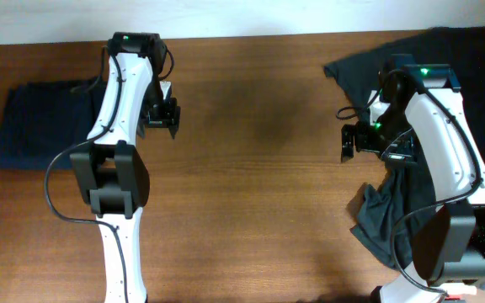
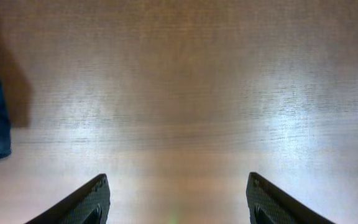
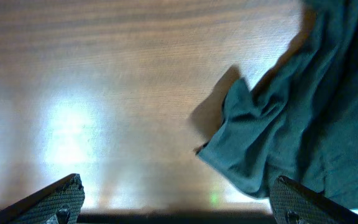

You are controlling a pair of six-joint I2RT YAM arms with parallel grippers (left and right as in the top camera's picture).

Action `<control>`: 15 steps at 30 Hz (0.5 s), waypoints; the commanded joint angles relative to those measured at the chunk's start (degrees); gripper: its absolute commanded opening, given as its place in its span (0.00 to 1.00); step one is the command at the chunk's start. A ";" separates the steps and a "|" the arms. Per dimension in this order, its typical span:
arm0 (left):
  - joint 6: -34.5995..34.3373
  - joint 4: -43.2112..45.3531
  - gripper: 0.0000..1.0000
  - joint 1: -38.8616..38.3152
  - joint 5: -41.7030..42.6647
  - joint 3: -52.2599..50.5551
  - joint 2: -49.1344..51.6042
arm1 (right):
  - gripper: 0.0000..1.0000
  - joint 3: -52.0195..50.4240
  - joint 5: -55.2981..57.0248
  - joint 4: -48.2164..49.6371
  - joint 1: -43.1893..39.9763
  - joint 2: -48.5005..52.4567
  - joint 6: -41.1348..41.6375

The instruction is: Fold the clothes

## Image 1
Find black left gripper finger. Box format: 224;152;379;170
136;109;147;139
168;106;181;139

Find dark blue shorts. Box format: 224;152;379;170
0;78;107;171

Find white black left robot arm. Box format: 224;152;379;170
70;32;181;302

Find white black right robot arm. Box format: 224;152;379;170
337;56;485;302

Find dark grey t-shirt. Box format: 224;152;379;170
323;26;485;270

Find white red garment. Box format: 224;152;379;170
440;264;485;302

